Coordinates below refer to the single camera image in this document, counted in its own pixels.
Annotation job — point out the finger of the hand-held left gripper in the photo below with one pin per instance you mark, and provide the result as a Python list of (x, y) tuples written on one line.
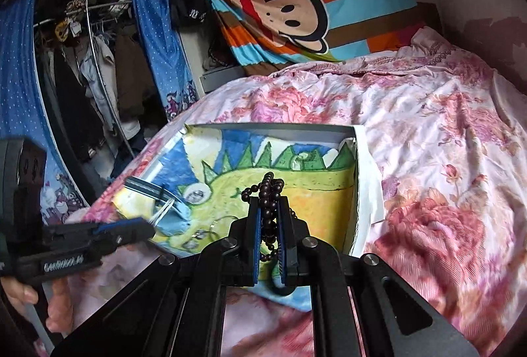
[(131, 235), (115, 226)]

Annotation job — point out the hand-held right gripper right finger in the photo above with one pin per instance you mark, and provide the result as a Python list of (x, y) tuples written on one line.
[(282, 237)]

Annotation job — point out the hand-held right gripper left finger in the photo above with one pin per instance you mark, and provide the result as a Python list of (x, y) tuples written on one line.
[(256, 237)]

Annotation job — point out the light blue wrist watch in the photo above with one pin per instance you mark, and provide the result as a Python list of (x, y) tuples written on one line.
[(146, 188)]

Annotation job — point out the person's left hand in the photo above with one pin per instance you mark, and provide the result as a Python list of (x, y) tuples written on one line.
[(59, 307)]

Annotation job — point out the tray with dinosaur drawing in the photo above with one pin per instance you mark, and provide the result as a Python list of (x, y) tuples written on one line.
[(230, 180)]

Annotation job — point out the wide blue dotted curtain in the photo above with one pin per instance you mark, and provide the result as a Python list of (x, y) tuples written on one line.
[(20, 85)]

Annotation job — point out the row of hanging clothes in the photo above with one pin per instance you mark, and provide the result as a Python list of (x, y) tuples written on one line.
[(99, 69)]

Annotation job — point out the metal clothes rack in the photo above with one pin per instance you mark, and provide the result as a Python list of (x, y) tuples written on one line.
[(96, 52)]

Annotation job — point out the pink floral bedspread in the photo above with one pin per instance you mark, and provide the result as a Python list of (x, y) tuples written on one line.
[(432, 176)]

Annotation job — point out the white cabinet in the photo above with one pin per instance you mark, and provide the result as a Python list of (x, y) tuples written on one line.
[(218, 77)]

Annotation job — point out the narrow blue dotted curtain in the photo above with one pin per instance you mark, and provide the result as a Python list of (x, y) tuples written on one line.
[(160, 48)]

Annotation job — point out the black cap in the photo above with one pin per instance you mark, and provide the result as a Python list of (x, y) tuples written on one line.
[(190, 9)]

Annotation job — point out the wooden headboard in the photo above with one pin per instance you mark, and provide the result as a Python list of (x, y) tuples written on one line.
[(429, 17)]

